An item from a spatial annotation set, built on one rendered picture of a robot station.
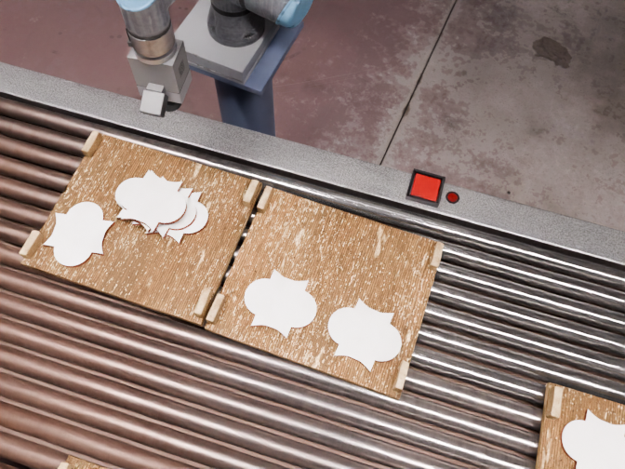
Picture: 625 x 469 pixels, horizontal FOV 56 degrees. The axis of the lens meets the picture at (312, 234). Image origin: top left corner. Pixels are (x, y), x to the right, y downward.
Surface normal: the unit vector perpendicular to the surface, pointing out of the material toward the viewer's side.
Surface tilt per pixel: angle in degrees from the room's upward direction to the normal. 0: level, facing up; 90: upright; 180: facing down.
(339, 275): 0
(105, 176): 0
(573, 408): 0
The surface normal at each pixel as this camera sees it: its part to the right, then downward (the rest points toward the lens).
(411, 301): 0.02, -0.43
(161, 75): -0.22, 0.87
